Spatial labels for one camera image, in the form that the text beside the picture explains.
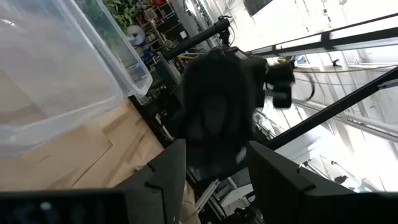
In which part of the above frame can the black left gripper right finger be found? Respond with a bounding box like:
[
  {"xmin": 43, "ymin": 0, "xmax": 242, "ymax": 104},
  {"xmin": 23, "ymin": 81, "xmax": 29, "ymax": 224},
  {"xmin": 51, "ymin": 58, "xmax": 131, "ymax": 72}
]
[{"xmin": 248, "ymin": 141, "xmax": 356, "ymax": 224}]

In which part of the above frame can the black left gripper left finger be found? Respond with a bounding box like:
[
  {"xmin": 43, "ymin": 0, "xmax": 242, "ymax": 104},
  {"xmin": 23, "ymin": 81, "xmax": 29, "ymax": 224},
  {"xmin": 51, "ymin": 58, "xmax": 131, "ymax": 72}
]
[{"xmin": 114, "ymin": 138, "xmax": 187, "ymax": 224}]

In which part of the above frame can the black bucket hat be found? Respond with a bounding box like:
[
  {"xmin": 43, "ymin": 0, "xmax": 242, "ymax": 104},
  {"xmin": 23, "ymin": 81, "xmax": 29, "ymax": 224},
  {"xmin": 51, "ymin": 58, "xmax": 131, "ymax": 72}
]
[{"xmin": 169, "ymin": 48, "xmax": 268, "ymax": 180}]

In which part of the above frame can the clear plastic bin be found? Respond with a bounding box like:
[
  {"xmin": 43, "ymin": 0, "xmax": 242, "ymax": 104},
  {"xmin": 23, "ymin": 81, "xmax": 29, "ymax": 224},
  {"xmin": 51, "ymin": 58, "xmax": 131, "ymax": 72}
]
[
  {"xmin": 0, "ymin": 0, "xmax": 126, "ymax": 155},
  {"xmin": 67, "ymin": 0, "xmax": 154, "ymax": 99}
]

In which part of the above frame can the small green potted plant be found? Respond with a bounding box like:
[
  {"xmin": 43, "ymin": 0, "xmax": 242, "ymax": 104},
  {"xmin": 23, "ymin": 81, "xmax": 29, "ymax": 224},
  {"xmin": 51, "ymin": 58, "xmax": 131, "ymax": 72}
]
[{"xmin": 104, "ymin": 0, "xmax": 141, "ymax": 32}]

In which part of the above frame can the black aluminium frame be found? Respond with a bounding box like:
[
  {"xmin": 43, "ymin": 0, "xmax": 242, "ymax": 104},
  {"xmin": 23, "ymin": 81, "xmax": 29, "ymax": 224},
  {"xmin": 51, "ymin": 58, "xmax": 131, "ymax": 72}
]
[{"xmin": 264, "ymin": 67, "xmax": 398, "ymax": 152}]

